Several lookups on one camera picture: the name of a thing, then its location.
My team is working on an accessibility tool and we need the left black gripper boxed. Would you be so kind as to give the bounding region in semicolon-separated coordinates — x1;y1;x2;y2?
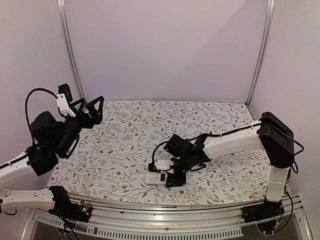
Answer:
54;95;104;155

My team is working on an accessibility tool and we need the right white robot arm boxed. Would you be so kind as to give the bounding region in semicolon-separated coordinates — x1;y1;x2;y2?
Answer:
164;112;295;218

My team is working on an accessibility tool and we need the right aluminium frame post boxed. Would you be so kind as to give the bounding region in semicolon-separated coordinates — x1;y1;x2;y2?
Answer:
245;0;275;108

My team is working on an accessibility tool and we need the floral patterned table mat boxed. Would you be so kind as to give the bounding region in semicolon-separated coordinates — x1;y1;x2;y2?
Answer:
48;100;270;206

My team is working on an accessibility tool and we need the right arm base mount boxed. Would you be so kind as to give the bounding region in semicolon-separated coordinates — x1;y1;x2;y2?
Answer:
241;200;285;235

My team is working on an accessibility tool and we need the white remote control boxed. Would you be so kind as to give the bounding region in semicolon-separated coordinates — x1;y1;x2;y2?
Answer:
144;172;167;186

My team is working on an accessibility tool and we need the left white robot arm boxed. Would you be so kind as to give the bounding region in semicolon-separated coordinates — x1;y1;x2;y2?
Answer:
0;93;104;222

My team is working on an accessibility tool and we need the left aluminium frame post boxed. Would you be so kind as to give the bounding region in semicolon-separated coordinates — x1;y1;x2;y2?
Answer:
56;0;86;100

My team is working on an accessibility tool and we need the front aluminium rail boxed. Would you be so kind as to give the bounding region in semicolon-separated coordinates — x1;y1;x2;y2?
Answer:
22;194;314;240

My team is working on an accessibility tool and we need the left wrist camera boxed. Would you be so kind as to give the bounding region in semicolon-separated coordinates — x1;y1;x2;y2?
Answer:
56;83;76;118

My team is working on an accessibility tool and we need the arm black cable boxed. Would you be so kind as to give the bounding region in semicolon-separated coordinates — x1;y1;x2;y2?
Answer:
151;139;176;173
24;87;60;141

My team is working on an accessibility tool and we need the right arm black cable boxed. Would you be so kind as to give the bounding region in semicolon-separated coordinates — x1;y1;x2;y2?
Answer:
151;139;176;173

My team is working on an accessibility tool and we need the aluminium frame post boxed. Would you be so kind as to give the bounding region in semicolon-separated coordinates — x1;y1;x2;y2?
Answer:
56;0;86;100
245;0;275;108

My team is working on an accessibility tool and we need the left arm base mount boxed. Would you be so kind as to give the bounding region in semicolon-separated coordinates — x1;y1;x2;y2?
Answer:
48;186;93;223

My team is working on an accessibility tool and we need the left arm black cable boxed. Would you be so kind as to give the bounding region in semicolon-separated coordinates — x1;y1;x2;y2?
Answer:
24;87;60;141

